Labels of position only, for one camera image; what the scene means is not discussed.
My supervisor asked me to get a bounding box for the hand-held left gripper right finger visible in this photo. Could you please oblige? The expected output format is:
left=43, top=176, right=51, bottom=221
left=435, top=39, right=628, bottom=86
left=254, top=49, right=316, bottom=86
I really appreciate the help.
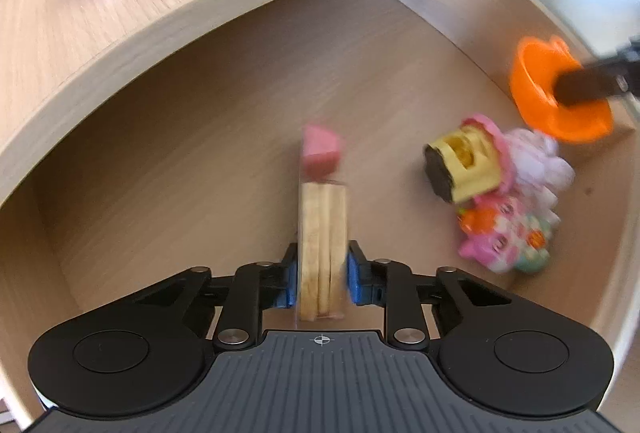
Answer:
left=345, top=240, right=521, bottom=351

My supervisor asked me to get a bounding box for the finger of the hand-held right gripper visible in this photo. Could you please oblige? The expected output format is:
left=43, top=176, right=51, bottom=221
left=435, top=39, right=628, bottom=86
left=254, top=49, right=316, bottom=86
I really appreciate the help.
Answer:
left=555, top=38, right=640, bottom=109

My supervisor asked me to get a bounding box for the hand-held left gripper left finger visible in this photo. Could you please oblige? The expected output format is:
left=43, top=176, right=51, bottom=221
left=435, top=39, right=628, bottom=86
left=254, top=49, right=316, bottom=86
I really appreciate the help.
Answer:
left=120, top=243, right=301, bottom=351

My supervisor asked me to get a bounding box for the clear biscuit stick packet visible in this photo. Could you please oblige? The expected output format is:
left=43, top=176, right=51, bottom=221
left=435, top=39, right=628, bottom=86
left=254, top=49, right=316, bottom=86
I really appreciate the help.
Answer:
left=296, top=123, right=349, bottom=324

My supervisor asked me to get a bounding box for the small orange cup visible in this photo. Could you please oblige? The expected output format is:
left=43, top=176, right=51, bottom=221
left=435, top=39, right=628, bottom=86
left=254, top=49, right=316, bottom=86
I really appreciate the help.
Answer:
left=509, top=36, right=615, bottom=144

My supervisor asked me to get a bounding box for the pink frilled toy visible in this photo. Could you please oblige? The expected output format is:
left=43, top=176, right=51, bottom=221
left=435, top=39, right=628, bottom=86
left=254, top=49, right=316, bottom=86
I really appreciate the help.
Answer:
left=462, top=114, right=515, bottom=194

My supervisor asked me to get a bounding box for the yellow plastic toy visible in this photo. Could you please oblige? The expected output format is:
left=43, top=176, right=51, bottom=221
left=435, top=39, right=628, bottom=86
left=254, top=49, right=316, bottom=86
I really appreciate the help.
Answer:
left=424, top=126, right=502, bottom=205

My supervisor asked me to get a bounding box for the pink and teal toy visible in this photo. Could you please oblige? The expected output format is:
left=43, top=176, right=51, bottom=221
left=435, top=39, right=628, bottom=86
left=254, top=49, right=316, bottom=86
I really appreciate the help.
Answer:
left=457, top=196, right=561, bottom=275

